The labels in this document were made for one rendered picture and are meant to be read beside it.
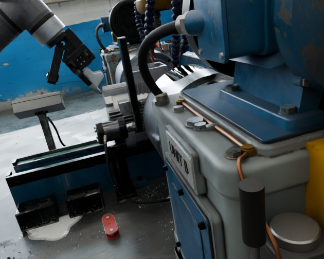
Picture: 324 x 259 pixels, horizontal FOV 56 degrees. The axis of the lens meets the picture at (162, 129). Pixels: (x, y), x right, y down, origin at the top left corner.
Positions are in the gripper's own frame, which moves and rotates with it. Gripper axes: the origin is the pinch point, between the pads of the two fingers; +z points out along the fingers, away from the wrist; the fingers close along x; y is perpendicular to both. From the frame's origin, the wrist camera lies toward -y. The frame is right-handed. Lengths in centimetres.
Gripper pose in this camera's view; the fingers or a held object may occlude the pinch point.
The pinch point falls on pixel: (97, 92)
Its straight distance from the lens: 101.5
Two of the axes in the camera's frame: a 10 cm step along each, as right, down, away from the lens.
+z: 6.1, 6.8, 4.0
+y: 7.5, -6.6, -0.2
